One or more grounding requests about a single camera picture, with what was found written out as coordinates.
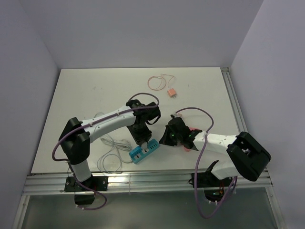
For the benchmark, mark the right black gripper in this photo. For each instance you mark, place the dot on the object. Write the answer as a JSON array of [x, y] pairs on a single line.
[[165, 139]]

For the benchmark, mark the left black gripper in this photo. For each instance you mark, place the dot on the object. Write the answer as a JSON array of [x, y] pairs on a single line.
[[146, 135]]

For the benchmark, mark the blue square plug adapter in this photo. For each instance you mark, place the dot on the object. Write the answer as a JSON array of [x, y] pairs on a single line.
[[136, 153]]

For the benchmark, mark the pink triangular power strip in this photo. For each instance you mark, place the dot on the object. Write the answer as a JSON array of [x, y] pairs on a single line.
[[188, 142]]

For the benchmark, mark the teal power strip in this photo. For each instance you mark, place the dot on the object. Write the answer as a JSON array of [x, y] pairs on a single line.
[[153, 145]]

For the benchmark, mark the pink USB charger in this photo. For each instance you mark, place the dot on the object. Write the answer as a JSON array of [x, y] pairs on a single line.
[[172, 93]]

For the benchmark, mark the light blue USB charger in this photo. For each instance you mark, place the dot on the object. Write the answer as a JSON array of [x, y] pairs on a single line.
[[144, 147]]

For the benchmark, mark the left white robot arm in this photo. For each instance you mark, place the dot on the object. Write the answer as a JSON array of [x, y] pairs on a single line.
[[77, 135]]

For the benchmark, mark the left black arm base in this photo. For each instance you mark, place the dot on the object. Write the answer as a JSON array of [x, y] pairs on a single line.
[[97, 183]]

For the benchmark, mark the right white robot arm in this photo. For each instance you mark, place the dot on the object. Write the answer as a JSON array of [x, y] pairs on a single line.
[[248, 158]]

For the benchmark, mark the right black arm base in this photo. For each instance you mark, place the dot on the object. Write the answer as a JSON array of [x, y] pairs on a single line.
[[210, 188]]

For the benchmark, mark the aluminium rail frame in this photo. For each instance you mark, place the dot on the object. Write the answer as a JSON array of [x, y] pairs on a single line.
[[156, 181]]

